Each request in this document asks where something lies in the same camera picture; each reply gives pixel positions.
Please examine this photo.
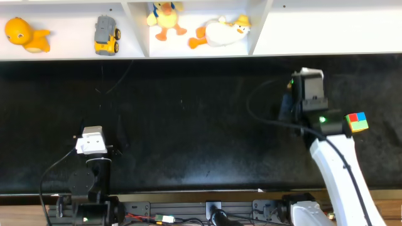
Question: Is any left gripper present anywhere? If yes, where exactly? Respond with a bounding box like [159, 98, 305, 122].
[79, 114, 130, 158]

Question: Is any grey and yellow toy truck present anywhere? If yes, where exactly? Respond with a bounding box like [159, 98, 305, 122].
[94, 14, 122, 57]

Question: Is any many-coloured puzzle cube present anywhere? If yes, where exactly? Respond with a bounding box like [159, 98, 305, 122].
[344, 111, 370, 134]

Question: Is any white shelf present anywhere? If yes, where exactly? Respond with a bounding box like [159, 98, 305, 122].
[0, 0, 402, 62]

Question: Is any yellow rubber duck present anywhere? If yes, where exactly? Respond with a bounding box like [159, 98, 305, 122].
[4, 16, 52, 54]

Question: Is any yellow plush duck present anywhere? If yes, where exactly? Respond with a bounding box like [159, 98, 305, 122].
[146, 1, 188, 42]

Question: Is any white plush duck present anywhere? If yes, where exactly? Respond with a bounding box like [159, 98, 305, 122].
[188, 14, 252, 50]

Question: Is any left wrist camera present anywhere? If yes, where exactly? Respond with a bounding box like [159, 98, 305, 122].
[75, 126, 109, 156]

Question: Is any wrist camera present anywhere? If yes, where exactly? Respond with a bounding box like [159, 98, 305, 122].
[75, 126, 109, 156]
[300, 67, 325, 80]

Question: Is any black cable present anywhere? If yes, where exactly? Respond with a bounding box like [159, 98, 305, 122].
[38, 146, 78, 226]
[246, 77, 374, 226]

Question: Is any mounting rail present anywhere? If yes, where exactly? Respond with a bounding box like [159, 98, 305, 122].
[46, 194, 337, 226]

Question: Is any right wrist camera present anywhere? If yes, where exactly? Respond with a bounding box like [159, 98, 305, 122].
[300, 67, 325, 80]

